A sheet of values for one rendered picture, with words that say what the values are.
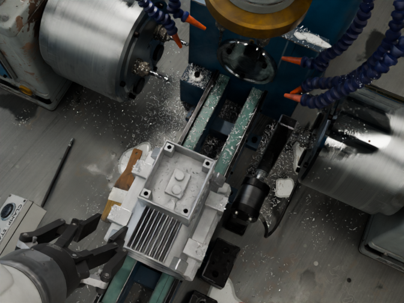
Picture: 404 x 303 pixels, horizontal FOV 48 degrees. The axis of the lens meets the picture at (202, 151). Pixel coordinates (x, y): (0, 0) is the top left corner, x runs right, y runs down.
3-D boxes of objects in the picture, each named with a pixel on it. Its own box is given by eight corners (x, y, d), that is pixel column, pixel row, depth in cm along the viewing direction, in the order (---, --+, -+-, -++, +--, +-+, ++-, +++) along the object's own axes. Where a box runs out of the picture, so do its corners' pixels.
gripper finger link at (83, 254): (66, 252, 57) (74, 258, 57) (116, 236, 68) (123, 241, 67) (56, 279, 58) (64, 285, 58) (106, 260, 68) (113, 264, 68)
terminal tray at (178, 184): (165, 152, 90) (164, 138, 83) (214, 173, 89) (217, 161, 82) (138, 206, 86) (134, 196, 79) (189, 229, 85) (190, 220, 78)
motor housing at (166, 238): (151, 169, 105) (145, 137, 87) (226, 202, 103) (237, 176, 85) (110, 249, 98) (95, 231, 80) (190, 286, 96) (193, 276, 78)
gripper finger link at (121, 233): (109, 237, 68) (113, 240, 67) (124, 225, 74) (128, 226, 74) (101, 255, 68) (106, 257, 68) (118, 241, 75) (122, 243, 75)
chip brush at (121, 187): (129, 146, 119) (129, 146, 118) (147, 153, 119) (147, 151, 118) (100, 220, 112) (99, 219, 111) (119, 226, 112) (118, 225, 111)
